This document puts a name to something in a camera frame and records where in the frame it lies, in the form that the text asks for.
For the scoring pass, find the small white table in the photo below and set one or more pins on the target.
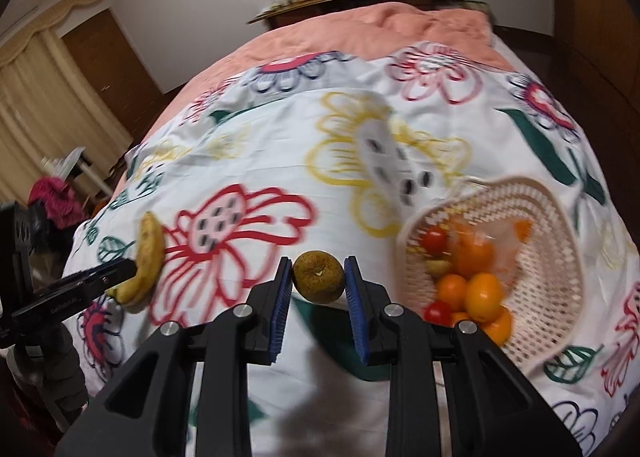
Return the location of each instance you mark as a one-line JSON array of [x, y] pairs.
[[85, 167]]

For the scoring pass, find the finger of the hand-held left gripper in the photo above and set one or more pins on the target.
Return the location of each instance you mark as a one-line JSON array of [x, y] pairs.
[[100, 274]]

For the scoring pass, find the magenta cloth pile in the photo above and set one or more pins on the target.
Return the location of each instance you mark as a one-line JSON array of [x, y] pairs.
[[52, 202]]

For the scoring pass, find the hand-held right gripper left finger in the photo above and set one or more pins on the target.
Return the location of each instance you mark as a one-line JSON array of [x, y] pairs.
[[280, 309]]

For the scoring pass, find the orange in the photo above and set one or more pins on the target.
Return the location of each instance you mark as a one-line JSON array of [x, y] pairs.
[[484, 297], [472, 254]]

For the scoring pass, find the orange snack packet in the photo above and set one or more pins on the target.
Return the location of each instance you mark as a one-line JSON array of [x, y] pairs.
[[505, 247]]

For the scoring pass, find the brown wooden door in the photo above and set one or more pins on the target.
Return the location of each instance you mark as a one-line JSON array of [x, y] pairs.
[[115, 72]]

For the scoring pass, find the cream plastic basket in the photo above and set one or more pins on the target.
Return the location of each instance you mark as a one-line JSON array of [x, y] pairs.
[[550, 247]]

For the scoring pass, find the yellow banana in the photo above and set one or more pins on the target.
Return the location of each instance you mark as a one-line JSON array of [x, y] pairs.
[[150, 247]]

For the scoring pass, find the person's left hand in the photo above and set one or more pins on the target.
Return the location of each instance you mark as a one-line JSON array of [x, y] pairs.
[[65, 362]]

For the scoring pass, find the beige curtain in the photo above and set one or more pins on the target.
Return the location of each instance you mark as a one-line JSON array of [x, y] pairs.
[[30, 102]]

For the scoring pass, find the brown round fruit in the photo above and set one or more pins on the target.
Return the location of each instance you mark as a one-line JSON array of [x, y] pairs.
[[318, 277], [439, 267]]

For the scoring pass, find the pink blanket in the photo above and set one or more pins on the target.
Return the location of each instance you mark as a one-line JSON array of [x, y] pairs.
[[325, 32]]

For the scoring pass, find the red tomato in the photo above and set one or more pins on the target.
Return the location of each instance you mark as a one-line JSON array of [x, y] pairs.
[[433, 241], [437, 312]]

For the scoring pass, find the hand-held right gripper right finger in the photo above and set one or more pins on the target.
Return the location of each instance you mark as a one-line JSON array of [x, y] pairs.
[[356, 309]]

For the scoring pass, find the white floral bed sheet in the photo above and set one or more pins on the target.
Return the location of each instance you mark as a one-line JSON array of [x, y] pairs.
[[280, 137]]

